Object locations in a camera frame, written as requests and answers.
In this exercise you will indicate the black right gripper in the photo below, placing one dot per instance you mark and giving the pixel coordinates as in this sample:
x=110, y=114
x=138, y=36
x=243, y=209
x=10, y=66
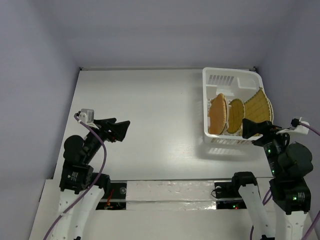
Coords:
x=264, y=131

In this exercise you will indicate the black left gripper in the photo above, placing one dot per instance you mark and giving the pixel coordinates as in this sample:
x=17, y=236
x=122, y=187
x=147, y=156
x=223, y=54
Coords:
x=119, y=129

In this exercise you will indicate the yellow square bamboo mat plate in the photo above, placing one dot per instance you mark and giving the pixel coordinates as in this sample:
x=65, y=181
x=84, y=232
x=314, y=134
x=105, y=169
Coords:
x=257, y=108

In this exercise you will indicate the round yellow-green woven plate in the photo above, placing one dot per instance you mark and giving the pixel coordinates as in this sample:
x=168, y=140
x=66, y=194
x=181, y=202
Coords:
x=236, y=115

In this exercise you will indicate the yellow fan-shaped woven plate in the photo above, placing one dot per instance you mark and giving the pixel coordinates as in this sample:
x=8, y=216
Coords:
x=271, y=111

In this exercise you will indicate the orange square woven plate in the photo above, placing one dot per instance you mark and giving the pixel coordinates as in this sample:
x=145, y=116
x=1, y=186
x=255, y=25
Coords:
x=218, y=115

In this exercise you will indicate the orange fan-shaped woven plate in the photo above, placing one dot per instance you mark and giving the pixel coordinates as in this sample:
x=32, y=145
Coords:
x=227, y=115

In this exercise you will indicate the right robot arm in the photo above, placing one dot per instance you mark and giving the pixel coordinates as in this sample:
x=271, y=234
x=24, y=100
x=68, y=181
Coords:
x=289, y=164

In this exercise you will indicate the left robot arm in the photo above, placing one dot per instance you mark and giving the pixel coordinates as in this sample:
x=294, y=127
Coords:
x=83, y=183

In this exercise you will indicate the white plastic dish rack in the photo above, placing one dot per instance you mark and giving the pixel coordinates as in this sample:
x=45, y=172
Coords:
x=234, y=84

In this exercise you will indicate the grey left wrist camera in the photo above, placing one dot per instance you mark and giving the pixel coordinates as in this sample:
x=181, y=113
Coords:
x=86, y=116

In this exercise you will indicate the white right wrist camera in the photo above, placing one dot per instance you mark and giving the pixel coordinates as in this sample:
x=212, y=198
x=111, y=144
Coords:
x=297, y=127

